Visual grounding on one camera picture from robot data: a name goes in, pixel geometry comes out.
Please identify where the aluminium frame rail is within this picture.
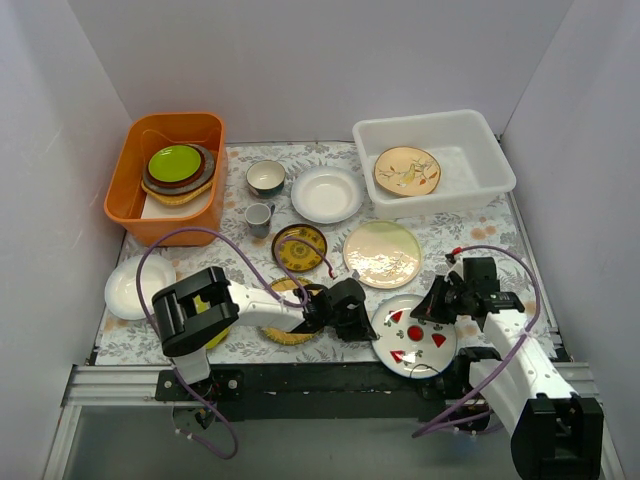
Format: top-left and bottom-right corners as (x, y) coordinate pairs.
(62, 362), (599, 407)

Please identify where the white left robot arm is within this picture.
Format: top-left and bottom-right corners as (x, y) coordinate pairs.
(152, 267), (378, 400)

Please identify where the floral patterned table mat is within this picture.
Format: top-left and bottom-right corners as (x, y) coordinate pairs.
(91, 142), (557, 366)

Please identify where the white plastic bin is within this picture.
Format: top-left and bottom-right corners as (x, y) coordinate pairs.
(352, 109), (516, 219)

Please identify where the white square plate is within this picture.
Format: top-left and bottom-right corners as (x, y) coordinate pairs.
(140, 193), (209, 219)

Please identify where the lime green small plate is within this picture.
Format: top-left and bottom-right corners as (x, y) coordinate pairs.
(147, 144), (203, 184)

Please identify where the tan bird painted plate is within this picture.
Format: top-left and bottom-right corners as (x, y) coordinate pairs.
(373, 147), (442, 197)

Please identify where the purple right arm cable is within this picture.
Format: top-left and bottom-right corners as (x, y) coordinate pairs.
(412, 244), (542, 439)

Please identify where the yellow black patterned plate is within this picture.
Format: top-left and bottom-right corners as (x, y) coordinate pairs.
(271, 224), (328, 273)

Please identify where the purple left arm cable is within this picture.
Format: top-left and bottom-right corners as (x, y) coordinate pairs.
(135, 227), (359, 459)

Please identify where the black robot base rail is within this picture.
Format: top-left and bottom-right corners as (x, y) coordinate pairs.
(154, 357), (501, 424)

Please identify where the grey speckled plate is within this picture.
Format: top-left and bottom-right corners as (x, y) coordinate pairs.
(142, 144), (216, 188)

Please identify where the dark brown plate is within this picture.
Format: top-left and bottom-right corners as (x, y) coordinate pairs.
(144, 145), (208, 191)

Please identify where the white deep plate left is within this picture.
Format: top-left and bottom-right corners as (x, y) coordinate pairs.
(104, 255), (176, 321)

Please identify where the white deep plate blue rim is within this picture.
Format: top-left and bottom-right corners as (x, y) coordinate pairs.
(291, 166), (365, 224)

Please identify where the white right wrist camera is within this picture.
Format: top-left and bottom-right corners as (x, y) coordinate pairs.
(445, 255), (464, 286)

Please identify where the grey ceramic mug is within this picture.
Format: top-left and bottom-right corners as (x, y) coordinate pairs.
(245, 203), (275, 239)

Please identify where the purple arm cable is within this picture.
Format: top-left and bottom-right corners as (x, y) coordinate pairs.
(135, 227), (359, 459)
(412, 244), (542, 439)

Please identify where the white watermelon pattern plate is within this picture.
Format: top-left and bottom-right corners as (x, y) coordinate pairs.
(370, 294), (458, 380)

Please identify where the round bamboo woven tray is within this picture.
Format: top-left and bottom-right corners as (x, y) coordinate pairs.
(262, 278), (321, 346)

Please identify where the orange plastic bin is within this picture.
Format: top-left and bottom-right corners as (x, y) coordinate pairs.
(104, 112), (228, 246)

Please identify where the cream green glazed plate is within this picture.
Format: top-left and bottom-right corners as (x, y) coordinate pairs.
(343, 220), (423, 289)

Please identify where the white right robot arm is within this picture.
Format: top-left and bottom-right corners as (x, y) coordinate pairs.
(411, 249), (604, 479)

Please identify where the lime green dotted plate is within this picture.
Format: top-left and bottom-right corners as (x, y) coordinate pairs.
(194, 296), (230, 350)

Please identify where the dark teal ceramic bowl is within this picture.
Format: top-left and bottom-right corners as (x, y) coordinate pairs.
(245, 160), (286, 199)

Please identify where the yellow woven basket plate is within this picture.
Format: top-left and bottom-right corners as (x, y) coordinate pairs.
(141, 178), (213, 206)

